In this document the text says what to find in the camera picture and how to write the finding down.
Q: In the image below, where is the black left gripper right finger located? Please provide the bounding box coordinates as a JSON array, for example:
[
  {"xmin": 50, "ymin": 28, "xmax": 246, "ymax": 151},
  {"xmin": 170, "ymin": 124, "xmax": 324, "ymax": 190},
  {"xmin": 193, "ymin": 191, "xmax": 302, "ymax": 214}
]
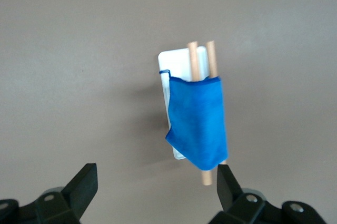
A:
[{"xmin": 209, "ymin": 164, "xmax": 337, "ymax": 224}]

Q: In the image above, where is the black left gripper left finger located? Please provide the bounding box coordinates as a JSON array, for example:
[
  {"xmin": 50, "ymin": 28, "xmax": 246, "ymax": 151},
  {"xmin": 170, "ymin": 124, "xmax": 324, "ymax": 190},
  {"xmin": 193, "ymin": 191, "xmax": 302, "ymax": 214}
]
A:
[{"xmin": 0, "ymin": 163, "xmax": 98, "ymax": 224}]

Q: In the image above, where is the blue microfibre towel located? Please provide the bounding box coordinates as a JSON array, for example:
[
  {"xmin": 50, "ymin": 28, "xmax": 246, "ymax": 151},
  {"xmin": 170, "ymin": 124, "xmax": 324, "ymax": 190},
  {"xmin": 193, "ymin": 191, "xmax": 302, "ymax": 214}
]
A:
[{"xmin": 158, "ymin": 69, "xmax": 228, "ymax": 171}]

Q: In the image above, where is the white towel rack base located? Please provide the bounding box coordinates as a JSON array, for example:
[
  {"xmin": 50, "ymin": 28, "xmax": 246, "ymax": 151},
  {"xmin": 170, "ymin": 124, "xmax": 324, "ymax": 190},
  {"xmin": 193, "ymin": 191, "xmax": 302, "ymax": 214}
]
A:
[{"xmin": 157, "ymin": 45, "xmax": 207, "ymax": 160}]

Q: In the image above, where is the wooden rack rod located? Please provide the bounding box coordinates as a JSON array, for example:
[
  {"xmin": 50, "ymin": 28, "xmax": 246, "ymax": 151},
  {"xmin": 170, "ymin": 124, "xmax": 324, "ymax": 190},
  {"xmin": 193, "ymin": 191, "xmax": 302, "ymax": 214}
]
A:
[
  {"xmin": 187, "ymin": 41, "xmax": 213, "ymax": 187},
  {"xmin": 205, "ymin": 40, "xmax": 228, "ymax": 167}
]

